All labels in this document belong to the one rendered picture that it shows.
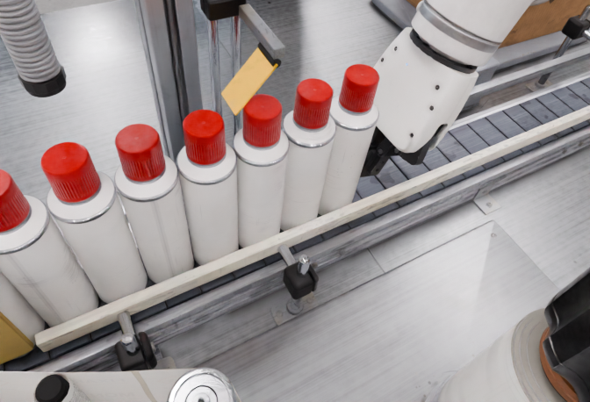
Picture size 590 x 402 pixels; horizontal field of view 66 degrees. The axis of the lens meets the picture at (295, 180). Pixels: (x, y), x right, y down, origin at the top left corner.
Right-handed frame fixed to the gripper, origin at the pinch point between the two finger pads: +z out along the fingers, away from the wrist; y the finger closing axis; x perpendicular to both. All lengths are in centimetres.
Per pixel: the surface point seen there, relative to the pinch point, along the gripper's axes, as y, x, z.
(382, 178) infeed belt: -0.7, 6.0, 4.5
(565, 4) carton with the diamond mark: -19, 58, -18
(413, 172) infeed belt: 0.2, 10.3, 3.0
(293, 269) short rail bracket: 7.7, -12.9, 7.2
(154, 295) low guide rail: 3.9, -25.5, 12.3
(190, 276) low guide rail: 3.5, -21.9, 10.9
